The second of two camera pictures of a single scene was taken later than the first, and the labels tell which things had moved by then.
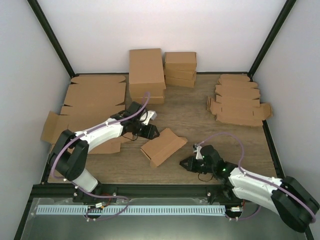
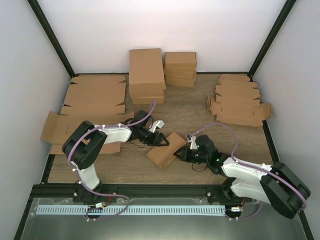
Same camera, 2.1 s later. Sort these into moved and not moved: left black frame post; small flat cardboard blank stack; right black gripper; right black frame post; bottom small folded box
Moved: right black gripper
Not moved: small flat cardboard blank stack; bottom small folded box; left black frame post; right black frame post
